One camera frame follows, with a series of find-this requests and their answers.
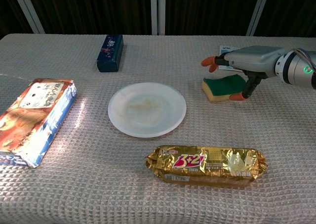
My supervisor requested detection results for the white upright frame post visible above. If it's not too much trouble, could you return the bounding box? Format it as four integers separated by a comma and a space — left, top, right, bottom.
158, 0, 166, 36
150, 0, 158, 36

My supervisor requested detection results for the gold biscuit packet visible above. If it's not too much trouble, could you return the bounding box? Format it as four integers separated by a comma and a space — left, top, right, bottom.
145, 145, 269, 188

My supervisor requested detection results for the right robot hand silver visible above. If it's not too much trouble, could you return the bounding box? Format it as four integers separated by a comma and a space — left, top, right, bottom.
201, 45, 288, 101

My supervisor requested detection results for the white round plate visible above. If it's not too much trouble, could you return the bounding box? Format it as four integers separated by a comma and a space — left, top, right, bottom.
107, 82, 187, 138

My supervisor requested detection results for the dark blue long box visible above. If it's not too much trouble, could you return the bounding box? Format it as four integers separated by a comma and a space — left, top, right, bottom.
96, 34, 124, 73

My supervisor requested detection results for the beige waffle tablecloth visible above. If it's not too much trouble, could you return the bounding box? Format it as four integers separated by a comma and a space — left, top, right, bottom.
0, 33, 316, 224

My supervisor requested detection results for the white slanted frame post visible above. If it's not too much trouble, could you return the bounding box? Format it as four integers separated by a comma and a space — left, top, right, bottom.
246, 0, 272, 36
10, 0, 45, 34

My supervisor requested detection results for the orange blue snack box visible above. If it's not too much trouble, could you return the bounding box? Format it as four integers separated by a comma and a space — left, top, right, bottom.
0, 78, 78, 169

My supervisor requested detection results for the dark brown curtain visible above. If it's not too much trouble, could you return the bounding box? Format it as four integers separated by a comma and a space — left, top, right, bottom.
0, 0, 316, 40

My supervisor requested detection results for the green and yellow sponge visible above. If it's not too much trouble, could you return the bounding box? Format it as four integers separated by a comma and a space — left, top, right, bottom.
201, 74, 247, 103

